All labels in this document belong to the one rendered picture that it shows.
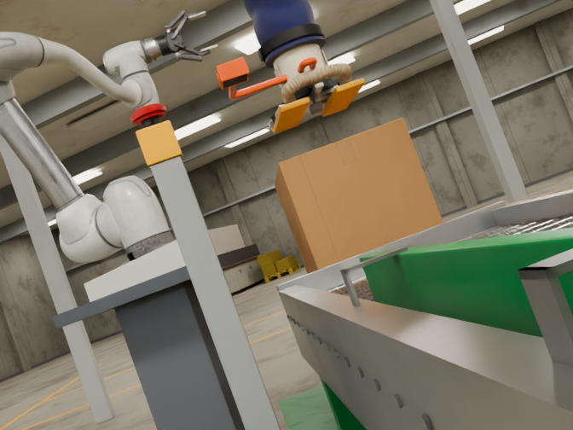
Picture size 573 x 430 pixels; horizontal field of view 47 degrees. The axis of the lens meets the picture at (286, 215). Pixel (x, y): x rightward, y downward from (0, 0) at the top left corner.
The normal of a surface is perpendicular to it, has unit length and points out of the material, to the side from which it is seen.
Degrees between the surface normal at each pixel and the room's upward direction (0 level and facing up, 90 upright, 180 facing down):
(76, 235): 106
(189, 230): 90
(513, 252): 90
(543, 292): 90
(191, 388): 90
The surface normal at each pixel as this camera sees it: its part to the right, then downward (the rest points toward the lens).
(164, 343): -0.28, 0.06
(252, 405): 0.09, -0.08
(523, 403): -0.93, 0.34
